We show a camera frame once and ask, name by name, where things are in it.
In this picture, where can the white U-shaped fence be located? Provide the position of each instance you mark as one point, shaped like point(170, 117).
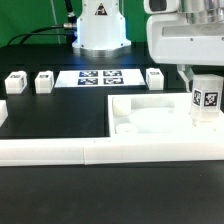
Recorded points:
point(126, 148)

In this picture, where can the white sheet with tags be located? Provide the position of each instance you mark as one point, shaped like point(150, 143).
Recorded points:
point(99, 78)

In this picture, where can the white square table top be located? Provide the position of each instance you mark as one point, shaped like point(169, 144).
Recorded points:
point(157, 114)

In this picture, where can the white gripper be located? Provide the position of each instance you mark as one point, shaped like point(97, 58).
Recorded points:
point(171, 40)

